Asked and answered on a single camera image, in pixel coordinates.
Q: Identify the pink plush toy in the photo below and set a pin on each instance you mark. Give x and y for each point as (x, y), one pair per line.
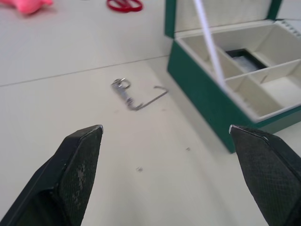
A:
(28, 5)

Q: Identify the white lid stay ribbon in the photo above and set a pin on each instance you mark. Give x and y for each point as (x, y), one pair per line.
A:
(209, 40)

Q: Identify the green jewelry box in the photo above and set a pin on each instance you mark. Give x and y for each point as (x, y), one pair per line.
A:
(200, 77)

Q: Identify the black display case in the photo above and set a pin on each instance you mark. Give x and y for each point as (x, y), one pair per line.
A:
(243, 62)

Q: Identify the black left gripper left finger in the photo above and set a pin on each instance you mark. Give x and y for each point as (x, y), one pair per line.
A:
(58, 183)

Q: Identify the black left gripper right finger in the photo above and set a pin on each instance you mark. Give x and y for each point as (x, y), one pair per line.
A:
(270, 174)

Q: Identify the red looped object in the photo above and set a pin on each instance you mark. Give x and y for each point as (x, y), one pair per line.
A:
(123, 10)

